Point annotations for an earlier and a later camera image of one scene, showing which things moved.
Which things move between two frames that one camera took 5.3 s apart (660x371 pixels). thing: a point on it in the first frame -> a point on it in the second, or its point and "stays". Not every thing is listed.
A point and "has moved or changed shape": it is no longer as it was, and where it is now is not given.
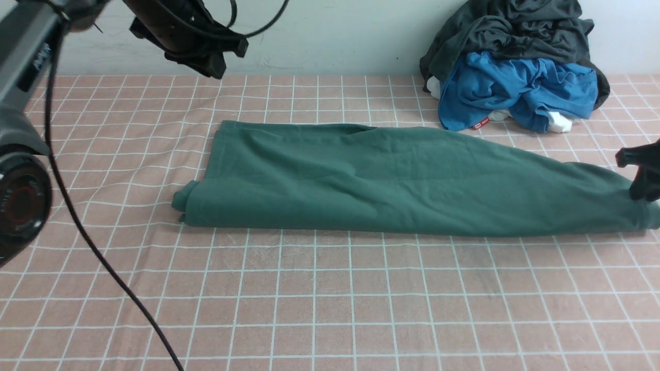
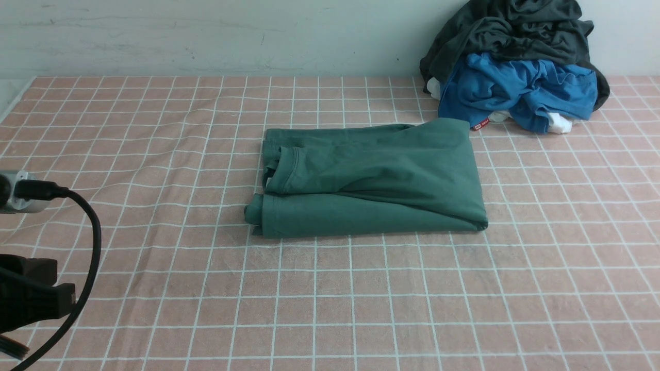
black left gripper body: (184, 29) -> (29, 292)
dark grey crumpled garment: (554, 30) stays
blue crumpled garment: (484, 83) stays
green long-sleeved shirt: (355, 180) has moved or changed shape
